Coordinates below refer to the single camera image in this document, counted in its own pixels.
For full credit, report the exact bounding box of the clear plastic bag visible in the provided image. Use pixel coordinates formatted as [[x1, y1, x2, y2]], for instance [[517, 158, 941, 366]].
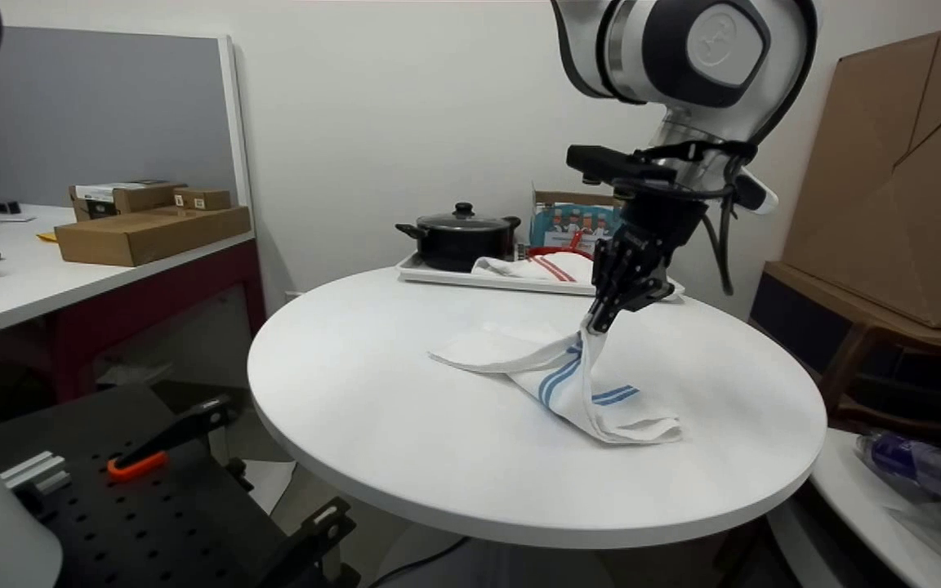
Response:
[[860, 419, 941, 549]]

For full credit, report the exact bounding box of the white-topped desk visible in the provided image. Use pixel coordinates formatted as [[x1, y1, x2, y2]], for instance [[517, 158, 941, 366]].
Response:
[[0, 199, 269, 412]]

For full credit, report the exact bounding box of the white red-striped cloth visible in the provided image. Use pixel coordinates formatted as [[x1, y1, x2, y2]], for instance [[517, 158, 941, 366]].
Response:
[[468, 249, 600, 293]]

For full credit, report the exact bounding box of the brown low cabinet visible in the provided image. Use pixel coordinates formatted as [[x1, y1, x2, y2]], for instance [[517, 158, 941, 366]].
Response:
[[749, 257, 941, 372]]

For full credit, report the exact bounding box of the white blue-striped table cloth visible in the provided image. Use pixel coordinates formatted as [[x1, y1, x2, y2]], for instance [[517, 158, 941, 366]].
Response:
[[427, 322, 687, 452]]

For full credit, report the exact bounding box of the small closed cardboard box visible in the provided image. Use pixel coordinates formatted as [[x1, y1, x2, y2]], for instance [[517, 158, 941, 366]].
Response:
[[170, 185, 234, 216]]

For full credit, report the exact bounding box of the black perforated breadboard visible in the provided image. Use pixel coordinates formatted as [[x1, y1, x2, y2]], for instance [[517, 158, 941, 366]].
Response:
[[8, 452, 315, 588]]

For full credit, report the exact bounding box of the flat brown cardboard box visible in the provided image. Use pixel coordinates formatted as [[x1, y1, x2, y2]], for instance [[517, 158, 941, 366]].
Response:
[[53, 204, 254, 272]]

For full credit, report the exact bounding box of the grey partition screen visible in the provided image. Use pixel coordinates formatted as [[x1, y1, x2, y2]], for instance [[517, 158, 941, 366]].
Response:
[[0, 23, 254, 216]]

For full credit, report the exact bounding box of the small open cardboard box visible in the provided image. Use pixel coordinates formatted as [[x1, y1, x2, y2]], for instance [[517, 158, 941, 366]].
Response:
[[66, 176, 185, 225]]

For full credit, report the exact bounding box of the black cable under table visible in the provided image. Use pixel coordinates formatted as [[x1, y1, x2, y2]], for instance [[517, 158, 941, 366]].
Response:
[[366, 533, 476, 588]]

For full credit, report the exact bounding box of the black pot with lid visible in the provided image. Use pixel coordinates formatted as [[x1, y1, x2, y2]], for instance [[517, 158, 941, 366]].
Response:
[[391, 199, 526, 276]]

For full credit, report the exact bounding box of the aluminium extrusion bar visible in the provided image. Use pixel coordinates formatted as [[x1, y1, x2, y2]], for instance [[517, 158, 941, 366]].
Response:
[[0, 448, 74, 501]]

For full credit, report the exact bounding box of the blue printed cardboard carton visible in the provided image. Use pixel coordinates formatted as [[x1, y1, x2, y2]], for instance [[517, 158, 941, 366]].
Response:
[[526, 190, 631, 262]]

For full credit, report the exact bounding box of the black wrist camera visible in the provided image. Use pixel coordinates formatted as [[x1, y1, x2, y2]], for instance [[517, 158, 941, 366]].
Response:
[[563, 141, 683, 190]]

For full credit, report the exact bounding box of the round white table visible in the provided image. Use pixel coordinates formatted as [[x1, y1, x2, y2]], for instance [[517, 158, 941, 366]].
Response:
[[244, 262, 831, 556]]

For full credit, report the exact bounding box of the small white side table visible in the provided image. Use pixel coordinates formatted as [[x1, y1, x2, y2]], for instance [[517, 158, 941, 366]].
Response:
[[764, 426, 941, 588]]

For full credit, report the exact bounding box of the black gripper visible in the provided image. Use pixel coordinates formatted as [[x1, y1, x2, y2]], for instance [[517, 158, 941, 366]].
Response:
[[580, 194, 708, 336]]

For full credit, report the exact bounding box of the black lever clamp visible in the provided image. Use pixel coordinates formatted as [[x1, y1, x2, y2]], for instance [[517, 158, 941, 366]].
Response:
[[261, 498, 362, 588]]

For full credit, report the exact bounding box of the dark wooden chair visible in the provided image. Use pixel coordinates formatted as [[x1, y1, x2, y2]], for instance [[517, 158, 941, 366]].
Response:
[[816, 322, 941, 452]]

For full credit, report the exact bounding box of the black cart top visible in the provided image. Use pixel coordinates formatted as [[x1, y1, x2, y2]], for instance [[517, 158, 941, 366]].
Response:
[[0, 372, 366, 588]]

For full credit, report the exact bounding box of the white rectangular tray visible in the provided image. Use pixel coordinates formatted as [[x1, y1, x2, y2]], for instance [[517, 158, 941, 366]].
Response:
[[395, 252, 687, 304]]

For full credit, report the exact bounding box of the orange black bar clamp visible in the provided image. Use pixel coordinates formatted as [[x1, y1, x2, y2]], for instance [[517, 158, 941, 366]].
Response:
[[101, 391, 247, 490]]

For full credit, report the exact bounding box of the large brown cardboard box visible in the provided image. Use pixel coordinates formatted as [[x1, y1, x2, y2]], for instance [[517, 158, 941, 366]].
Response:
[[778, 13, 941, 336]]

